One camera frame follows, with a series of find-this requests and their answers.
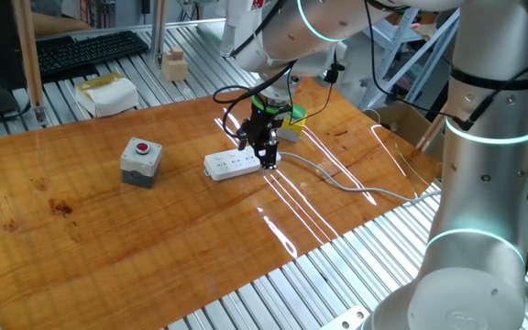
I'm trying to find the black cable strap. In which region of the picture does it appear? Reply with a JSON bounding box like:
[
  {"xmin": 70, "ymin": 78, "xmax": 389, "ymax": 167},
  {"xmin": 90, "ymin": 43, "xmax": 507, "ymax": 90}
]
[{"xmin": 449, "ymin": 66, "xmax": 528, "ymax": 92}]

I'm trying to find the white metal shelf rack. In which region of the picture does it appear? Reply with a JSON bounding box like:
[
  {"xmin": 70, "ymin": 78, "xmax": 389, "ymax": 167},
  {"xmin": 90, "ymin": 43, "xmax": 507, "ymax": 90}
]
[{"xmin": 357, "ymin": 6, "xmax": 460, "ymax": 111}]

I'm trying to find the upright aluminium post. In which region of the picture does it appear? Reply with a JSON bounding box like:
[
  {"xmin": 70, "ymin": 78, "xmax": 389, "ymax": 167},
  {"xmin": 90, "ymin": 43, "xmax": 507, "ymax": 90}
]
[{"xmin": 150, "ymin": 0, "xmax": 170, "ymax": 65}]

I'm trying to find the black computer keyboard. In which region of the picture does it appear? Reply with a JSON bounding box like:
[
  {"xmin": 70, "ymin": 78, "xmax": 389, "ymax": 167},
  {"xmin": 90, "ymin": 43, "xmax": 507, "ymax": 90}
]
[{"xmin": 34, "ymin": 29, "xmax": 150, "ymax": 79}]

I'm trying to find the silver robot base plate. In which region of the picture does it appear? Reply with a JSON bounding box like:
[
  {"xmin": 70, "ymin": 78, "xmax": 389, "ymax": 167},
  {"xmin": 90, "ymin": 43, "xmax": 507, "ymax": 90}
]
[{"xmin": 318, "ymin": 304, "xmax": 371, "ymax": 330}]

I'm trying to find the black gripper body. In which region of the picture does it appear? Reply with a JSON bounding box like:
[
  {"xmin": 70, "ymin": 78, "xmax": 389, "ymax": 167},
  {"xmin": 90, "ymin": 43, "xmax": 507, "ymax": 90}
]
[{"xmin": 238, "ymin": 111, "xmax": 284, "ymax": 146}]

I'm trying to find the red push button grey box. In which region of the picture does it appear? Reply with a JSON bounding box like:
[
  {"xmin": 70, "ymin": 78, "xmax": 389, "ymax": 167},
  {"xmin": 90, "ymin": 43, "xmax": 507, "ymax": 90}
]
[{"xmin": 120, "ymin": 137, "xmax": 164, "ymax": 190}]

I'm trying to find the wooden stick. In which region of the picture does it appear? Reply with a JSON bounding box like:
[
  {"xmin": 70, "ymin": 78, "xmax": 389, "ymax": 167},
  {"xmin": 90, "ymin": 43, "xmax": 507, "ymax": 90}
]
[{"xmin": 415, "ymin": 114, "xmax": 448, "ymax": 153}]

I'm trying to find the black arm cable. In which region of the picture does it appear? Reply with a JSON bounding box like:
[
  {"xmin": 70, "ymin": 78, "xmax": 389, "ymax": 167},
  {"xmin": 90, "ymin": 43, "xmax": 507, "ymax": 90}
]
[{"xmin": 212, "ymin": 0, "xmax": 528, "ymax": 271}]

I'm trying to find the person's bare forearm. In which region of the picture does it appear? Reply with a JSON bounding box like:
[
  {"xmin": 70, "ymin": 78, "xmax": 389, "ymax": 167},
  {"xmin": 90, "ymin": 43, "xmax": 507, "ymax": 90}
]
[{"xmin": 32, "ymin": 12, "xmax": 94, "ymax": 39}]

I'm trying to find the white four-socket power strip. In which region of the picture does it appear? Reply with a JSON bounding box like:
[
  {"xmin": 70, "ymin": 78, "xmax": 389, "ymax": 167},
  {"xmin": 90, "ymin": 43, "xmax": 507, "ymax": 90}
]
[{"xmin": 203, "ymin": 145, "xmax": 282, "ymax": 182}]

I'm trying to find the green mushroom button yellow box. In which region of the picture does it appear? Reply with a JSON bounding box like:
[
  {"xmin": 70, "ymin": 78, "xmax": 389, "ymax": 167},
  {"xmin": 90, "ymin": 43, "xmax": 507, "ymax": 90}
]
[{"xmin": 275, "ymin": 104, "xmax": 308, "ymax": 144}]

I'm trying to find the wooden block puzzle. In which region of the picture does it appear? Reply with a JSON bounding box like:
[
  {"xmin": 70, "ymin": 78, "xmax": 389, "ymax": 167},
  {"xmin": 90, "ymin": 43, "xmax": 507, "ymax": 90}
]
[{"xmin": 160, "ymin": 45, "xmax": 190, "ymax": 83}]

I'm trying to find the wooden post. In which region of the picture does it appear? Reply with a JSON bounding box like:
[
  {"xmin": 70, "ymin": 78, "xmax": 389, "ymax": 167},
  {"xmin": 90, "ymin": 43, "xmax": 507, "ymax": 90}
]
[{"xmin": 11, "ymin": 0, "xmax": 48, "ymax": 125}]

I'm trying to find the grey power strip cable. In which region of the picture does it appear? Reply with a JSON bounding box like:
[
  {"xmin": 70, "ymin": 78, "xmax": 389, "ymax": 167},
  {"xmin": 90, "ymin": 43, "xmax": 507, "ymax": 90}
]
[{"xmin": 278, "ymin": 150, "xmax": 443, "ymax": 205}]

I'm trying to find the green gripper mount ring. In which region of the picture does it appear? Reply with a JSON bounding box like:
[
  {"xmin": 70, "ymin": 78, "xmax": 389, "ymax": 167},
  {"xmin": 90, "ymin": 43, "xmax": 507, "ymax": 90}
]
[{"xmin": 250, "ymin": 94, "xmax": 292, "ymax": 116}]

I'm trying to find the brown cardboard box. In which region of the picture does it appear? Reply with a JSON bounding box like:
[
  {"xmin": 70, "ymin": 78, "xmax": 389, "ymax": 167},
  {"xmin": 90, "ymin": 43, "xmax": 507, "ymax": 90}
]
[{"xmin": 373, "ymin": 103, "xmax": 448, "ymax": 152}]

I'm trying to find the white tissue pack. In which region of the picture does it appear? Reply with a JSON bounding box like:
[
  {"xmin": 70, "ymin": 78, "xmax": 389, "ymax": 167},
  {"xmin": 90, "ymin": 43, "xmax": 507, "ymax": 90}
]
[{"xmin": 73, "ymin": 71, "xmax": 140, "ymax": 119}]

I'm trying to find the glossy wood-grain mat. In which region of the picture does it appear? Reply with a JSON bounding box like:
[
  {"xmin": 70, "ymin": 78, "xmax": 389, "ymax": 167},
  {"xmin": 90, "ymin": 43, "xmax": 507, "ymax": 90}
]
[{"xmin": 0, "ymin": 78, "xmax": 444, "ymax": 330}]

